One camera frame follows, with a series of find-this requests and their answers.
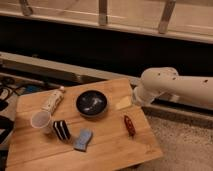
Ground black and white striped eraser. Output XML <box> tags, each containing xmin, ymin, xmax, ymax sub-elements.
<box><xmin>53</xmin><ymin>120</ymin><xmax>71</xmax><ymax>140</ymax></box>

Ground black bowl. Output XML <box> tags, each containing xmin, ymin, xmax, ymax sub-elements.
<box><xmin>76</xmin><ymin>90</ymin><xmax>108</xmax><ymax>118</ymax></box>

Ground white plastic cup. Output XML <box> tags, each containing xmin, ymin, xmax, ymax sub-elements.
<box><xmin>30</xmin><ymin>111</ymin><xmax>52</xmax><ymax>134</ymax></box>

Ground white spotted bottle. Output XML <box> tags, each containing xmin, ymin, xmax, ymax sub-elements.
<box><xmin>42</xmin><ymin>86</ymin><xmax>65</xmax><ymax>114</ymax></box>

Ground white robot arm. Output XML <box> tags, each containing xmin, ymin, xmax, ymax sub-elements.
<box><xmin>118</xmin><ymin>67</ymin><xmax>213</xmax><ymax>110</ymax></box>

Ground blue sponge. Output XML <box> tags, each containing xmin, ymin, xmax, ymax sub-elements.
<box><xmin>74</xmin><ymin>129</ymin><xmax>93</xmax><ymax>152</ymax></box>

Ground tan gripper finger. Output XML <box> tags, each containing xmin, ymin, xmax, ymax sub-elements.
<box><xmin>115</xmin><ymin>97</ymin><xmax>132</xmax><ymax>110</ymax></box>

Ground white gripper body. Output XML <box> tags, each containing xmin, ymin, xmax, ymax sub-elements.
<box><xmin>133</xmin><ymin>86</ymin><xmax>154</xmax><ymax>106</ymax></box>

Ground black cables and clutter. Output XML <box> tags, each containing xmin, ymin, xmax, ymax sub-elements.
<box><xmin>0</xmin><ymin>75</ymin><xmax>46</xmax><ymax>161</ymax></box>

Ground wooden table board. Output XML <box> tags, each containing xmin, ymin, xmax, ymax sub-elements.
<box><xmin>6</xmin><ymin>78</ymin><xmax>162</xmax><ymax>171</ymax></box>

